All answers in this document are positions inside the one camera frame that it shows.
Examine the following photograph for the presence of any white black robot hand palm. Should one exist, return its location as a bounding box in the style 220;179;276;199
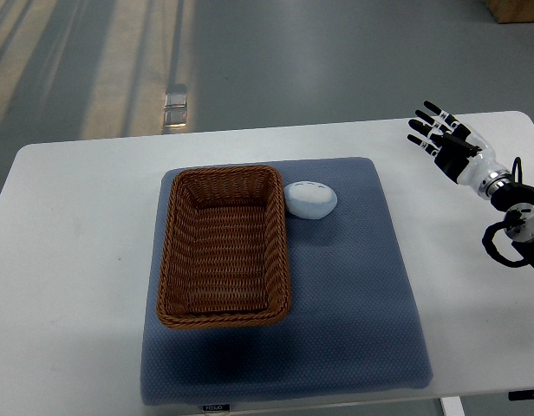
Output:
434;133;509;194

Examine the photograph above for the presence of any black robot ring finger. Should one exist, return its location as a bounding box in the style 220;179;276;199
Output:
414;110;453;137

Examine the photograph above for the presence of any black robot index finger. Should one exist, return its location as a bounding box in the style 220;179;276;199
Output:
407;134;440;157

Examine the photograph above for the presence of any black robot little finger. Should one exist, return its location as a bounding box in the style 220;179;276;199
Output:
422;101;464;130

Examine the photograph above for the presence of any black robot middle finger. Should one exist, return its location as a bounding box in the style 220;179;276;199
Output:
408;119;443;146

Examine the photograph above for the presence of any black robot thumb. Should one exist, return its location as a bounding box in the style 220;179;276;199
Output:
442;133;482;154

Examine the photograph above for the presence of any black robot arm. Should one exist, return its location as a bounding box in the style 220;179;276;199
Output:
407;101;534;269

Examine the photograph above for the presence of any brown wicker basket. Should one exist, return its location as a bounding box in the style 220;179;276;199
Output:
156;165;291;329

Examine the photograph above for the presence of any blue quilted cushion mat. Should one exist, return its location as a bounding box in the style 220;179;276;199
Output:
140;158;433;406

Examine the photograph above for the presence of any metal floor socket box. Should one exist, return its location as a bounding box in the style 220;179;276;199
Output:
163;83;188;129

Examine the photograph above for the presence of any black table label tag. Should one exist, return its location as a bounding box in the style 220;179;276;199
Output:
202;404;231;413

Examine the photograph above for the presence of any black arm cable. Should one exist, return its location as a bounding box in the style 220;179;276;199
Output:
482;156;532;266

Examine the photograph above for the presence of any black table edge bracket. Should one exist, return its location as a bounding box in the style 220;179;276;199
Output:
508;389;534;401

